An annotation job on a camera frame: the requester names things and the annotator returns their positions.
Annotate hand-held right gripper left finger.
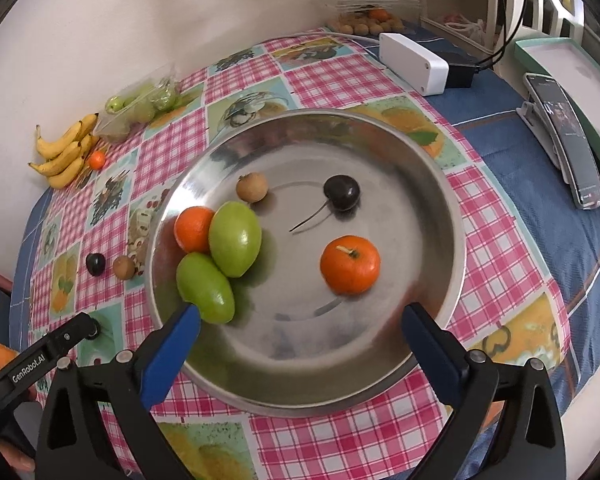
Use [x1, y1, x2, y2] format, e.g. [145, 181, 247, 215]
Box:
[35, 302, 202, 480]

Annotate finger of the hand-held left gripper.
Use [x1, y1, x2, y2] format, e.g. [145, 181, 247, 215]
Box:
[46, 312, 102, 362]

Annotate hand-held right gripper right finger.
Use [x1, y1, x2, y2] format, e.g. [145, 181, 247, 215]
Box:
[401, 302, 567, 480]

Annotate green jujube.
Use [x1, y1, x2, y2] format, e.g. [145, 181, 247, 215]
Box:
[209, 201, 263, 279]
[175, 252, 236, 324]

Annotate orange tangerine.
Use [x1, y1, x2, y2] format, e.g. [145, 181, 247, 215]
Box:
[320, 235, 382, 296]
[174, 206, 216, 254]

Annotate metal bowl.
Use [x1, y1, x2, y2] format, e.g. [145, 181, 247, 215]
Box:
[144, 108, 467, 418]

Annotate brown longan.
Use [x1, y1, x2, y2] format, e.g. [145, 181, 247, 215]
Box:
[112, 255, 136, 281]
[236, 172, 269, 204]

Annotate person's left hand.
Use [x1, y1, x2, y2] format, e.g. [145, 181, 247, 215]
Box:
[0, 437, 37, 473]

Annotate yellow banana bunch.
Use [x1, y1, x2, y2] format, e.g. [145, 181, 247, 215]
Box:
[28, 113, 100, 190]

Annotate blue cloth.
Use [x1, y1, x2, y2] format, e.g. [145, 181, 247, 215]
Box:
[7, 20, 600, 461]

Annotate clear box of green jujubes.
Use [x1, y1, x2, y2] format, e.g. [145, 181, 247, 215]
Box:
[94, 62, 181, 142]

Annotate phone stand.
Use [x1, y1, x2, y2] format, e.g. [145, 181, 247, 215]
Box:
[517, 100, 576, 186]

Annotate black smartphone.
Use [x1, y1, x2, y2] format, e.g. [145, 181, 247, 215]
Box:
[524, 72, 600, 209]

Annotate black power adapter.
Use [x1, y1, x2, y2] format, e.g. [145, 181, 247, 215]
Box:
[437, 51, 481, 89]

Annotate pink checked printed tablecloth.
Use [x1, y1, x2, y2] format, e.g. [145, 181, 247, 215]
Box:
[10, 27, 573, 480]

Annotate white power box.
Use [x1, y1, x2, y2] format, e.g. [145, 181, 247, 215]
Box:
[378, 33, 450, 97]

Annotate white plastic bag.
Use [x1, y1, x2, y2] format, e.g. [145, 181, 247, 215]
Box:
[442, 12, 486, 41]

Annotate teal box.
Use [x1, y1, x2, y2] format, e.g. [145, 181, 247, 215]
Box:
[512, 37, 600, 196]

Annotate clear box of longans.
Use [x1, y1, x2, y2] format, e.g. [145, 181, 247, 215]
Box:
[314, 0, 421, 37]

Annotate white shelf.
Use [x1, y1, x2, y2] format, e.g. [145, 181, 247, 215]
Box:
[417, 0, 526, 56]

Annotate black cable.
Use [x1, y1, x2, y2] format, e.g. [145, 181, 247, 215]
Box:
[475, 0, 526, 68]

